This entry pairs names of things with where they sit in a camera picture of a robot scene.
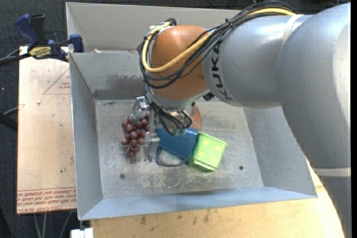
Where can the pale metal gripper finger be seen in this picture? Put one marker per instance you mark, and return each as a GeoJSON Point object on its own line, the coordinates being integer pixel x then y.
{"type": "Point", "coordinates": [140, 108]}
{"type": "Point", "coordinates": [151, 147]}

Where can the dark red grape bunch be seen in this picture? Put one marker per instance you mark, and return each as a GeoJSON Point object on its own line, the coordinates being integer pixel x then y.
{"type": "Point", "coordinates": [133, 135]}

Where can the blue cup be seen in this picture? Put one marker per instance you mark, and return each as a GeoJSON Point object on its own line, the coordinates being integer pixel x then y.
{"type": "Point", "coordinates": [175, 143]}

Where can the grey metal bin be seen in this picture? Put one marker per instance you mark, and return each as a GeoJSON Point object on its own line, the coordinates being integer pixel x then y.
{"type": "Point", "coordinates": [178, 178]}

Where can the green dice block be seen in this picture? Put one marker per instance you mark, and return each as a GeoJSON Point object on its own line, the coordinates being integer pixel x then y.
{"type": "Point", "coordinates": [207, 151]}

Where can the brown cardboard board, red print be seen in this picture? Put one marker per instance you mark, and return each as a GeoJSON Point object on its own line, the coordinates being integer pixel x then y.
{"type": "Point", "coordinates": [44, 131]}

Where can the black cylinder on white bracket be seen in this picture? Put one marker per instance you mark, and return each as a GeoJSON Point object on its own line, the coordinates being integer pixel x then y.
{"type": "Point", "coordinates": [208, 96]}

